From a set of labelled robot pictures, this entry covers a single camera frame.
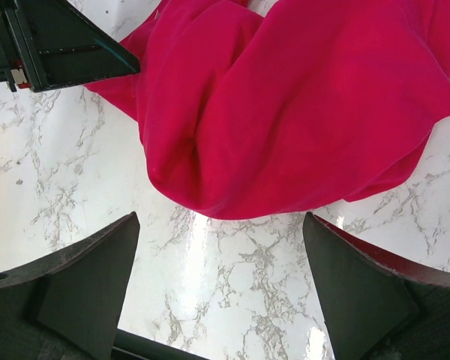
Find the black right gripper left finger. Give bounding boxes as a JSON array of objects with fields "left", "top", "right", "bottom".
[{"left": 0, "top": 212, "right": 140, "bottom": 359}]

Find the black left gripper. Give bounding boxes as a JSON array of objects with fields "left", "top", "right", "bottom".
[{"left": 0, "top": 1, "right": 140, "bottom": 92}]

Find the magenta red t shirt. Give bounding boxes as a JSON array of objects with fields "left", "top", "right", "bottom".
[{"left": 88, "top": 1, "right": 450, "bottom": 220}]

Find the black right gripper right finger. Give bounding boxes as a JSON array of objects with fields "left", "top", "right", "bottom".
[{"left": 303, "top": 212, "right": 450, "bottom": 359}]

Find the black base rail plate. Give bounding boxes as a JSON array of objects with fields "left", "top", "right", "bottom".
[{"left": 110, "top": 329, "right": 206, "bottom": 360}]

